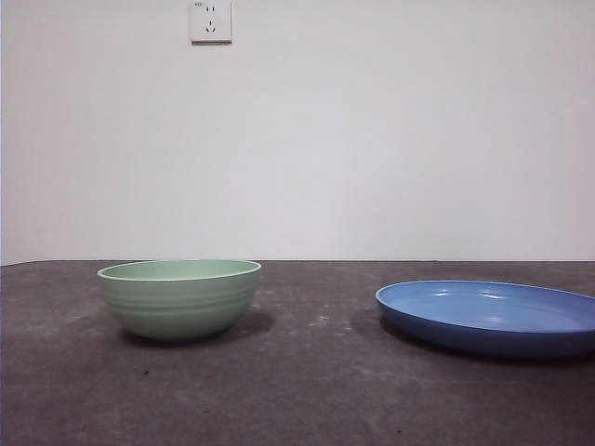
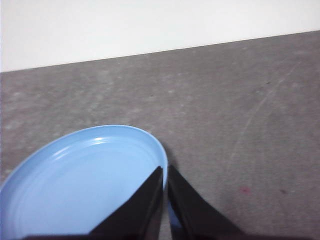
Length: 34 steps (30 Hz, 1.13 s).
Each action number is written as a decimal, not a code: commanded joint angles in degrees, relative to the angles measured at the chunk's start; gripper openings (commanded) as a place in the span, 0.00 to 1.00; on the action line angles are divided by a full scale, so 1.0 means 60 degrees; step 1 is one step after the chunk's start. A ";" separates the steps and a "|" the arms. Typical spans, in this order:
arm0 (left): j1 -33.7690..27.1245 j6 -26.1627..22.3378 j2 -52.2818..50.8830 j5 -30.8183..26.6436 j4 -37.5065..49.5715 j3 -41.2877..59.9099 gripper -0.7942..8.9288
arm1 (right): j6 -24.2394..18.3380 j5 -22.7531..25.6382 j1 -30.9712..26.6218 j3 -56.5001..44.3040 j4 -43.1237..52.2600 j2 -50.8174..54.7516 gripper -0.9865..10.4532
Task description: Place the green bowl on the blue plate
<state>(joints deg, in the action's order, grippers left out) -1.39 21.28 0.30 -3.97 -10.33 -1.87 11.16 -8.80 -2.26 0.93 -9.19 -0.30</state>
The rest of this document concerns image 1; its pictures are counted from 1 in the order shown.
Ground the blue plate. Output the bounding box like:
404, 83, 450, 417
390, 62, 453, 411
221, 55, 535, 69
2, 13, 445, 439
375, 279, 595, 359

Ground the green ribbed bowl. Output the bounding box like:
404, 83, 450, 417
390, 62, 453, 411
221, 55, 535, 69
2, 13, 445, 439
97, 258, 262, 344

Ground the white wall socket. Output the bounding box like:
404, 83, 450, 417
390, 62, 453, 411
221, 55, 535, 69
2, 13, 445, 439
190, 0, 233, 46

